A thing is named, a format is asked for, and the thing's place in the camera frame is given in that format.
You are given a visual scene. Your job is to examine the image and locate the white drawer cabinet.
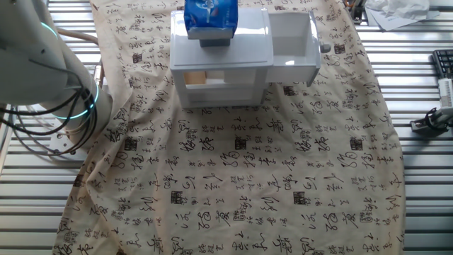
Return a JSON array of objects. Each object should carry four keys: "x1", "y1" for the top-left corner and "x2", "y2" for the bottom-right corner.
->
[{"x1": 168, "y1": 7, "x2": 275, "y2": 109}]

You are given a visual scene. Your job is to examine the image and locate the beige calligraphy print cloth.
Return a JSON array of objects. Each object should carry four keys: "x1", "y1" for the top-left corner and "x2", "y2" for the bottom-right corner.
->
[{"x1": 52, "y1": 0, "x2": 406, "y2": 255}]

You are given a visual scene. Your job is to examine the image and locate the wooden block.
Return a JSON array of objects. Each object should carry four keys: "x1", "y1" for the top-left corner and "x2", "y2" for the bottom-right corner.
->
[{"x1": 183, "y1": 70, "x2": 207, "y2": 86}]

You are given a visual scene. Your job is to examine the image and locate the blue tissue pack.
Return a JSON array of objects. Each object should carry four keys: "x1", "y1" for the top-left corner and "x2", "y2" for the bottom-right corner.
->
[{"x1": 183, "y1": 0, "x2": 240, "y2": 49}]

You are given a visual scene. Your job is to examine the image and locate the crumpled white paper sheets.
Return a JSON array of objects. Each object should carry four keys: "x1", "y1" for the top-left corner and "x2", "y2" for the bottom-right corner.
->
[{"x1": 364, "y1": 0, "x2": 442, "y2": 32}]

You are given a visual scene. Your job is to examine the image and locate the black keyboard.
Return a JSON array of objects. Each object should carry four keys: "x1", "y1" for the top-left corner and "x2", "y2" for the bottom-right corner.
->
[{"x1": 431, "y1": 49, "x2": 453, "y2": 79}]

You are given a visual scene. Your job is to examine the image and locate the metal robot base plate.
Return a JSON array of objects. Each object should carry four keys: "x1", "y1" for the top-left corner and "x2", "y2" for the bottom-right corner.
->
[{"x1": 45, "y1": 129, "x2": 95, "y2": 159}]

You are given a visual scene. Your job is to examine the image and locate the black bracket with cables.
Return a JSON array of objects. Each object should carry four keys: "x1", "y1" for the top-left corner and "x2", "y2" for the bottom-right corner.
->
[{"x1": 341, "y1": 0, "x2": 368, "y2": 25}]

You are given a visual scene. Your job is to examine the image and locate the grey flexible hose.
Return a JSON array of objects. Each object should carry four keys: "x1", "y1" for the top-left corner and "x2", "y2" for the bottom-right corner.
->
[{"x1": 56, "y1": 28, "x2": 100, "y2": 46}]

